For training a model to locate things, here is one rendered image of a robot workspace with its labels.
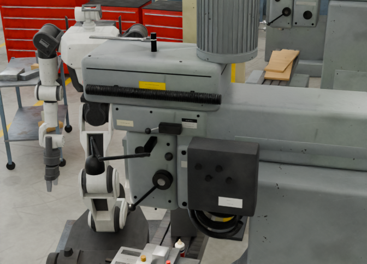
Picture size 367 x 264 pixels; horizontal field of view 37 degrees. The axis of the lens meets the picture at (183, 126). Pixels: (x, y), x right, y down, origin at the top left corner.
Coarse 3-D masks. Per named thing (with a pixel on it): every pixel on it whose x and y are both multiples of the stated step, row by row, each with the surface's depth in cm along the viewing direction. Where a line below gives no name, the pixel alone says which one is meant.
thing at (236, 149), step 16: (192, 144) 155; (208, 144) 155; (224, 144) 155; (240, 144) 155; (256, 144) 155; (192, 160) 155; (208, 160) 154; (224, 160) 152; (240, 160) 151; (256, 160) 151; (192, 176) 157; (208, 176) 155; (224, 176) 154; (240, 176) 153; (256, 176) 154; (192, 192) 159; (208, 192) 158; (224, 192) 157; (240, 192) 155; (256, 192) 159; (192, 208) 162; (208, 208) 160; (224, 208) 159; (240, 208) 158
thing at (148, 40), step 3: (90, 36) 199; (93, 36) 199; (96, 36) 199; (99, 36) 199; (102, 36) 199; (105, 36) 199; (111, 39) 197; (114, 39) 197; (117, 39) 196; (120, 39) 196; (123, 39) 196; (126, 39) 195; (129, 39) 195; (132, 39) 195; (135, 39) 195; (138, 39) 194; (141, 39) 194; (144, 39) 194; (147, 39) 196; (150, 39) 196; (147, 42) 193; (150, 42) 193
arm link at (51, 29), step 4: (44, 28) 260; (48, 28) 261; (52, 28) 264; (48, 32) 257; (52, 32) 261; (56, 32) 265; (52, 36) 259; (56, 36) 264; (40, 52) 261; (40, 56) 262; (44, 56) 261; (52, 56) 263
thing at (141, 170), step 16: (128, 144) 190; (144, 144) 188; (160, 144) 187; (176, 144) 187; (128, 160) 194; (144, 160) 191; (160, 160) 189; (176, 160) 189; (144, 176) 194; (176, 176) 192; (144, 192) 197; (160, 192) 195; (176, 192) 194; (176, 208) 198
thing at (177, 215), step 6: (174, 210) 244; (180, 210) 243; (186, 210) 243; (174, 216) 245; (180, 216) 245; (186, 216) 245; (174, 222) 246; (180, 222) 246; (186, 222) 246; (174, 228) 248; (180, 228) 247; (186, 228) 247; (192, 228) 247; (174, 234) 249; (180, 234) 249; (186, 234) 249; (192, 234) 249
